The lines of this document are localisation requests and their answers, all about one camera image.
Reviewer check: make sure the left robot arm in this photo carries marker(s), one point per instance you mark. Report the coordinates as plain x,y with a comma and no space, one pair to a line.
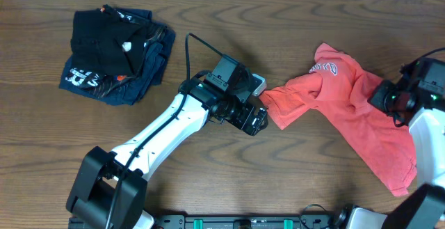
110,188

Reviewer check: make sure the black folded garment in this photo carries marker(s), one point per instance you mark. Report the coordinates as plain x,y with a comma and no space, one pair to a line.
104,43

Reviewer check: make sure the red t-shirt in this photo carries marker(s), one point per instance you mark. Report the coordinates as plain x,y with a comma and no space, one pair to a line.
338,87

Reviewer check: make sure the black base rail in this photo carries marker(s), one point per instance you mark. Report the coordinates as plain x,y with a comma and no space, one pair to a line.
313,216

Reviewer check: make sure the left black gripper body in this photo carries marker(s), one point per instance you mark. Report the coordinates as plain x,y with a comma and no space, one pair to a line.
255,122

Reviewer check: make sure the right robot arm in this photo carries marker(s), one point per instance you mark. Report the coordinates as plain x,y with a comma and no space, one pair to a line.
425,207

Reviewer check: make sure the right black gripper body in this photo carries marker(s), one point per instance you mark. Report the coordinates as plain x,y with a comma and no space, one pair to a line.
387,99

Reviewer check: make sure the navy printed folded shirt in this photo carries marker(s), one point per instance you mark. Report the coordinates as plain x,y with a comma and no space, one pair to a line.
119,90

